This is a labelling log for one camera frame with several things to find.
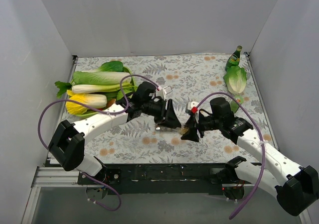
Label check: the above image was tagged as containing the toy round green cabbage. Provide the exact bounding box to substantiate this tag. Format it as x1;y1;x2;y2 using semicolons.
116;88;134;100

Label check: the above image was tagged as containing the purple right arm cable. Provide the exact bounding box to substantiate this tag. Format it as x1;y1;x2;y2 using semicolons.
193;91;266;220

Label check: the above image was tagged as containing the toy white celery stalk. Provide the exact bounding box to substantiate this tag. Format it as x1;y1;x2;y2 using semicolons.
54;81;120;98

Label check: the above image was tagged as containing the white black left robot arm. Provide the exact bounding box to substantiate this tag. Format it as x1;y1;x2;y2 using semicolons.
48;82;181;184

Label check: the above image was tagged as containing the green plastic tray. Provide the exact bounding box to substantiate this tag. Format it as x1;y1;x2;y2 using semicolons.
66;66;140;117

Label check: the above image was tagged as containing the toy yellow napa cabbage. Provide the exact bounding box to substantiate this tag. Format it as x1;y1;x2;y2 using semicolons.
65;90;107;115

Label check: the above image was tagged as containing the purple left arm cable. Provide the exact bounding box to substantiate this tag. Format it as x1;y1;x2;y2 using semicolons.
37;74;160;212

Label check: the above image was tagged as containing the green glass bottle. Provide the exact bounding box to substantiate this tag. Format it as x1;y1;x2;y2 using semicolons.
225;45;242;71

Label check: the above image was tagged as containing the clear weekly pill organizer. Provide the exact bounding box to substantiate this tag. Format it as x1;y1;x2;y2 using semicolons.
155;125;182;133

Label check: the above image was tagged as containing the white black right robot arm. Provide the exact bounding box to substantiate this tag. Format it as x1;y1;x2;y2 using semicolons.
181;97;319;216

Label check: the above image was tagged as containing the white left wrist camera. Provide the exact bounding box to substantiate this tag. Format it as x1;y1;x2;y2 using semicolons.
156;86;172;100

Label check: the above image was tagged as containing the clear pill bottle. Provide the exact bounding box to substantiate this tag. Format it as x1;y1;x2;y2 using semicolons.
177;127;189;135

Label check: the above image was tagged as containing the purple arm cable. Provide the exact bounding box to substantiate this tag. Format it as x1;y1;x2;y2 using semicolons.
193;91;266;220
37;74;160;212

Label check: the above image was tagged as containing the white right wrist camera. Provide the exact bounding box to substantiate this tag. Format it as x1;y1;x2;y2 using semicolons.
185;101;199;114

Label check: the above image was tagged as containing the floral table mat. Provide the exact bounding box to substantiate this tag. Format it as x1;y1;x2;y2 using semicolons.
85;54;255;163

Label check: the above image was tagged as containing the toy brown mushroom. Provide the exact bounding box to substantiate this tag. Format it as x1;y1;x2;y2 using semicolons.
107;99;116;106

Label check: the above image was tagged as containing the toy bok choy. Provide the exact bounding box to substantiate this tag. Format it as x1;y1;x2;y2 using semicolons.
89;61;124;72

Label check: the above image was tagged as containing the toy green napa cabbage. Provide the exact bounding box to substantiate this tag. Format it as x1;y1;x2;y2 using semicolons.
72;71;129;86

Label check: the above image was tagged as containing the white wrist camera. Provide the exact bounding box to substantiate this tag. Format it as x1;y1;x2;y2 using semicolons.
156;86;172;100
185;101;199;114

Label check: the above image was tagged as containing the toy lettuce head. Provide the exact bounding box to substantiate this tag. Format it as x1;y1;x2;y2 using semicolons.
223;66;247;95

